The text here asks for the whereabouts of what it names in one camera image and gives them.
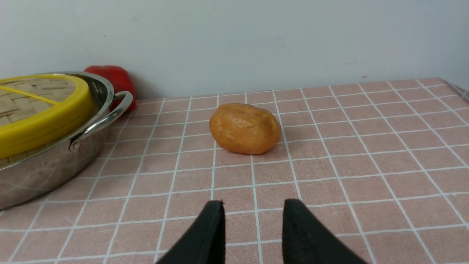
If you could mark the red toy pepper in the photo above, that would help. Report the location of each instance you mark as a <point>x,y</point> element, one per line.
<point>118,77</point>

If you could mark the stainless steel pot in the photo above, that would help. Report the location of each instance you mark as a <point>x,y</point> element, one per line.
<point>45,169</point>

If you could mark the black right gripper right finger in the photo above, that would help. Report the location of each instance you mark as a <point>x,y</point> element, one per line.
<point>305,240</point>

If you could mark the pink checkered tablecloth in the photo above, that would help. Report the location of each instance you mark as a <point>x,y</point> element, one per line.
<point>384,165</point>

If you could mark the orange toy potato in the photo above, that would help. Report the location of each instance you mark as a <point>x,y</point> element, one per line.
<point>244,128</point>

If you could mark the yellow bamboo steamer lid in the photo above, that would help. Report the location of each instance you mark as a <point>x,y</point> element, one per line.
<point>37,110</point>

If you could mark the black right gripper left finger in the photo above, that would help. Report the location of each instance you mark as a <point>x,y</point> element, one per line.
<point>203,242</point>

